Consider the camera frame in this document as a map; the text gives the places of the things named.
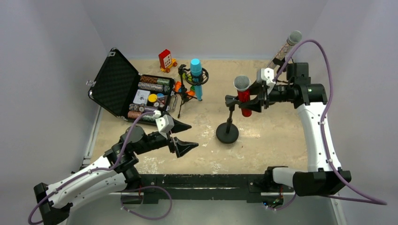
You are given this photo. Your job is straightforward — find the silver glitter microphone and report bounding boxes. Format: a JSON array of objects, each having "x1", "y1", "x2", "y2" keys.
[{"x1": 266, "y1": 30, "x2": 302, "y2": 67}]

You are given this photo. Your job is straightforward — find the tripod shock-mount mic stand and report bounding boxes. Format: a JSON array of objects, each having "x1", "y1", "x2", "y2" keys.
[{"x1": 176, "y1": 64, "x2": 209, "y2": 119}]

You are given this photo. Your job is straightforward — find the black base frame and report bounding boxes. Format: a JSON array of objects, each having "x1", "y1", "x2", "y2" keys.
[{"x1": 63, "y1": 173, "x2": 312, "y2": 206}]

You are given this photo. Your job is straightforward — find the black round-base mic stand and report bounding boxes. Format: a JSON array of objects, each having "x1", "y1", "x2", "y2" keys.
[{"x1": 267, "y1": 58, "x2": 292, "y2": 79}]

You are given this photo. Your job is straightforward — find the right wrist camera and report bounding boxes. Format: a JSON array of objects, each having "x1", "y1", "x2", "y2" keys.
[{"x1": 256, "y1": 67, "x2": 276, "y2": 94}]

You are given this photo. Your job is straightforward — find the red toy block house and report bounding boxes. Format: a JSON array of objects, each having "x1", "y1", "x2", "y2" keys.
[{"x1": 158, "y1": 49, "x2": 177, "y2": 73}]

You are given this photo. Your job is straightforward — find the red glitter microphone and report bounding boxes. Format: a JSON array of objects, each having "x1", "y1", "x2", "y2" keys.
[{"x1": 233, "y1": 75, "x2": 251, "y2": 103}]

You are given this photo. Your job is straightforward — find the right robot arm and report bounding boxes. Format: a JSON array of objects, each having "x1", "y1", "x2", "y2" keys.
[{"x1": 234, "y1": 63, "x2": 352, "y2": 196}]

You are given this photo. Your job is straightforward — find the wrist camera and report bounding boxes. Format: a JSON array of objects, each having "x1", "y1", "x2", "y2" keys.
[
  {"x1": 256, "y1": 67, "x2": 276, "y2": 94},
  {"x1": 155, "y1": 115, "x2": 175, "y2": 139}
]

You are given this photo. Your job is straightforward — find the tall black mic stand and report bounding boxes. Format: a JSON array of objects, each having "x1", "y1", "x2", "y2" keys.
[{"x1": 216, "y1": 95, "x2": 240, "y2": 144}]

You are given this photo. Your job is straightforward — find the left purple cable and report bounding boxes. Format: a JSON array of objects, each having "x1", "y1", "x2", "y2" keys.
[{"x1": 28, "y1": 110, "x2": 162, "y2": 225}]

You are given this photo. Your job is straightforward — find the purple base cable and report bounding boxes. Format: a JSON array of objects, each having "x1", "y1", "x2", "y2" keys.
[{"x1": 120, "y1": 186, "x2": 173, "y2": 220}]

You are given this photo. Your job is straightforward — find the blue toy microphone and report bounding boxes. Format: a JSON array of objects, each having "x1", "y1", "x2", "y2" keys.
[{"x1": 190, "y1": 59, "x2": 203, "y2": 101}]

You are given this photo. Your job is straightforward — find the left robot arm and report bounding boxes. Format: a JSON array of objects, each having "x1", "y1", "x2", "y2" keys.
[{"x1": 34, "y1": 115, "x2": 198, "y2": 225}]

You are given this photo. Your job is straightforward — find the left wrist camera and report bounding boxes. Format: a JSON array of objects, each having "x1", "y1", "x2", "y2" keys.
[{"x1": 155, "y1": 115, "x2": 175, "y2": 139}]

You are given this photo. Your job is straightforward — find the black poker chip case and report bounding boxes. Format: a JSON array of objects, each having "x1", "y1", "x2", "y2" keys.
[{"x1": 86, "y1": 48, "x2": 176, "y2": 122}]

